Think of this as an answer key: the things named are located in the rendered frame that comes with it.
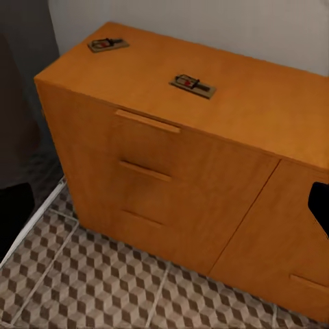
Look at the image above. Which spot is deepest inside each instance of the door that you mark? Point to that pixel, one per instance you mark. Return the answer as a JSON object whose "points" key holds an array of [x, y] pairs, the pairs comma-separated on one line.
{"points": [[27, 47]]}

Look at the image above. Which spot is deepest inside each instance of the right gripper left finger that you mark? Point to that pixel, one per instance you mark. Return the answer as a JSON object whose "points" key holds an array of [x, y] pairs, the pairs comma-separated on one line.
{"points": [[16, 205]]}

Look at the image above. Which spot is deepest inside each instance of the mousetrap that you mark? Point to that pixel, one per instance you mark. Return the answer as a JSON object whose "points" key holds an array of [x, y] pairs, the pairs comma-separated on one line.
{"points": [[107, 44], [195, 86]]}

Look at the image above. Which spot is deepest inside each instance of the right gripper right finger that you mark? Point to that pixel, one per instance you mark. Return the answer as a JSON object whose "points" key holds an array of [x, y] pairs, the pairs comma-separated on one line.
{"points": [[318, 203]]}

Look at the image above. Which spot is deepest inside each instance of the shower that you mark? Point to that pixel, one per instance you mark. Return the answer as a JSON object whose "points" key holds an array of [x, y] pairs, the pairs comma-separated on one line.
{"points": [[27, 227]]}

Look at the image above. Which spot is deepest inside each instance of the cabinet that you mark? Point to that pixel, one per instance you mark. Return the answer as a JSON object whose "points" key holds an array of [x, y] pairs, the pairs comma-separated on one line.
{"points": [[217, 185]]}

